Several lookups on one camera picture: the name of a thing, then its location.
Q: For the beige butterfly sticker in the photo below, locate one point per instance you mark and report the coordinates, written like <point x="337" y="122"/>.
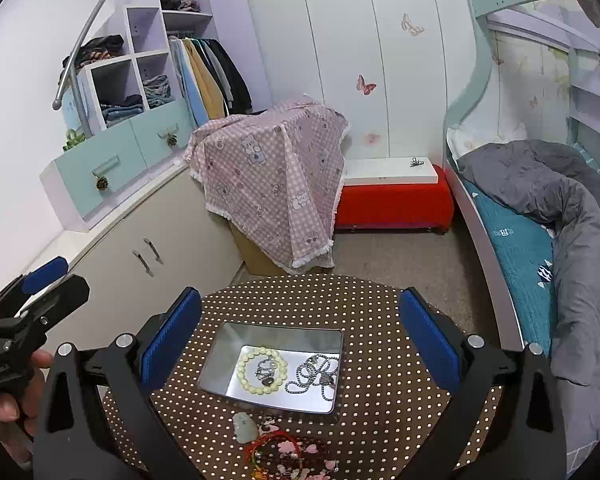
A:
<point x="411" y="26"/>

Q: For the folded brown clothes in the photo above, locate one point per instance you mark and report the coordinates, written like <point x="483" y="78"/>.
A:
<point x="180" y="5"/>

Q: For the lavender stair shelf unit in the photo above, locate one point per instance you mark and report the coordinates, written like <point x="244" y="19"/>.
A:
<point x="230" y="35"/>

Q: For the light blue hanging shirt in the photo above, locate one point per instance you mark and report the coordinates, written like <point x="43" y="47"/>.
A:
<point x="190" y="95"/>

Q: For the grey metal handrail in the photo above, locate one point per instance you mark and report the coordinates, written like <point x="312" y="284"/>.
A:
<point x="87" y="30"/>

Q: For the pinecone ornament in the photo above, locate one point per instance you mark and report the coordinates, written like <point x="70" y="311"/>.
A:
<point x="172" y="141"/>
<point x="102" y="183"/>

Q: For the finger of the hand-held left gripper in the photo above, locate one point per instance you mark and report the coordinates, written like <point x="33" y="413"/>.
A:
<point x="60" y="300"/>
<point x="45" y="271"/>

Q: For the brown polka dot tablecloth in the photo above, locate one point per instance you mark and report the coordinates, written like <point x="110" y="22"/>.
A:
<point x="380" y="410"/>

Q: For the beige low cabinet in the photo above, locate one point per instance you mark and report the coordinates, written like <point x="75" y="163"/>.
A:
<point x="105" y="260"/>

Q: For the pink checked bear cloth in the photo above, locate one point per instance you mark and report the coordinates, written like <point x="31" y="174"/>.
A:
<point x="260" y="170"/>

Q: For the pale green bunk bed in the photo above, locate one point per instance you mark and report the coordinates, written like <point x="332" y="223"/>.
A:
<point x="480" y="35"/>

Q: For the pale blue board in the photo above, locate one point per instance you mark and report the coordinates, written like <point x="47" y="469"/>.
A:
<point x="72" y="110"/>

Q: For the red bench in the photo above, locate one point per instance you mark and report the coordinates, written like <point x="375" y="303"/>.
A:
<point x="395" y="205"/>

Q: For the green plant ornament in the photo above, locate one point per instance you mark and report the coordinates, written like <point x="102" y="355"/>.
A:
<point x="75" y="141"/>

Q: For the teal bedsheet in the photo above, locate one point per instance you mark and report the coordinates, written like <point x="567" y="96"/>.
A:
<point x="515" y="250"/>

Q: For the stack of folded jeans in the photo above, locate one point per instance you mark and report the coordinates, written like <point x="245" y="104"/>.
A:
<point x="157" y="91"/>
<point x="122" y="110"/>

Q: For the white wardrobe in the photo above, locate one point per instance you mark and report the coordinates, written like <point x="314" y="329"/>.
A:
<point x="330" y="35"/>

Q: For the tan hanging coat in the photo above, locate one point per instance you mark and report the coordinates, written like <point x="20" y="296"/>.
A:
<point x="207" y="80"/>

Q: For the cardboard box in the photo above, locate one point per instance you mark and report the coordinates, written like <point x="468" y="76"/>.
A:
<point x="252" y="255"/>

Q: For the black hanging jacket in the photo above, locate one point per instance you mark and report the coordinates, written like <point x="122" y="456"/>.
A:
<point x="235" y="80"/>

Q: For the small teal drawer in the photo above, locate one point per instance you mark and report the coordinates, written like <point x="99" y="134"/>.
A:
<point x="150" y="130"/>

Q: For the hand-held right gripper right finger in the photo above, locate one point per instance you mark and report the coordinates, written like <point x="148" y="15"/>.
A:
<point x="427" y="340"/>

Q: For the large teal drawer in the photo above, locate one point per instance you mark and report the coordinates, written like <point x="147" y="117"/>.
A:
<point x="80" y="170"/>

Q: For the pale jade pendant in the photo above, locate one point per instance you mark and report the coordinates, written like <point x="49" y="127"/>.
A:
<point x="244" y="429"/>

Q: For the faded pink butterfly sticker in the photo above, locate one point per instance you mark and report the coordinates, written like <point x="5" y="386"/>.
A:
<point x="372" y="137"/>

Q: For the grey duvet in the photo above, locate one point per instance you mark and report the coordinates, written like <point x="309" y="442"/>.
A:
<point x="570" y="210"/>

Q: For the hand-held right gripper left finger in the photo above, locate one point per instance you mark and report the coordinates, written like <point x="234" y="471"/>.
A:
<point x="172" y="340"/>

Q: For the person's left hand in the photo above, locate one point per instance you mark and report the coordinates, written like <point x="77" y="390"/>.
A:
<point x="10" y="410"/>

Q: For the pile of dark clothes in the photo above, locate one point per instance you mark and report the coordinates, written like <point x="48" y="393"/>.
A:
<point x="97" y="50"/>

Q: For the rectangular metal tin box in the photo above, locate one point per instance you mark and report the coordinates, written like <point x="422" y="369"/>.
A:
<point x="230" y="340"/>

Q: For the metal binder clip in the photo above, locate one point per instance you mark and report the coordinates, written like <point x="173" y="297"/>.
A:
<point x="416" y="162"/>

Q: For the white board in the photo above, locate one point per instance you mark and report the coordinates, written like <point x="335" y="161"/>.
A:
<point x="385" y="170"/>

